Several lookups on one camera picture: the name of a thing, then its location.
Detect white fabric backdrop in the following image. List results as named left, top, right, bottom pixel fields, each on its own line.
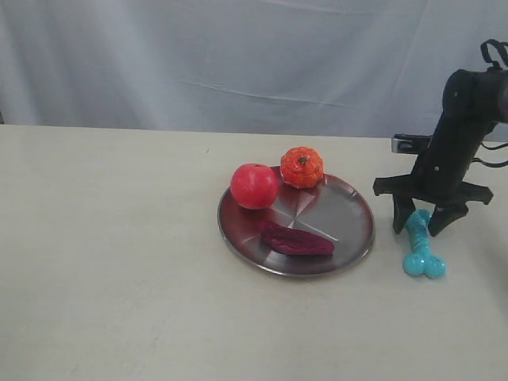
left=1, top=1, right=507, bottom=137

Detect red apple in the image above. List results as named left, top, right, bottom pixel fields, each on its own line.
left=229, top=164, right=279, bottom=210

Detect black cable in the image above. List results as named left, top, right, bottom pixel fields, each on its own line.
left=479, top=38, right=508, bottom=72

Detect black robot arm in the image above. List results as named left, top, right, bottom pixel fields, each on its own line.
left=373, top=70, right=507, bottom=237

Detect dark purple sweet potato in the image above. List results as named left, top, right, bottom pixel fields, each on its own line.
left=260, top=221, right=335, bottom=256

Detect orange toy pumpkin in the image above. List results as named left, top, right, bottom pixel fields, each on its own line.
left=279, top=146, right=324, bottom=189

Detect teal toy bone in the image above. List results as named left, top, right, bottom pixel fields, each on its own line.
left=402, top=209, right=447, bottom=279

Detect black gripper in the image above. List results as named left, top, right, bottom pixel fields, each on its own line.
left=373, top=70, right=494, bottom=237

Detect round stainless steel plate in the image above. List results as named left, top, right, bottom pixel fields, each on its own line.
left=217, top=175, right=375, bottom=278

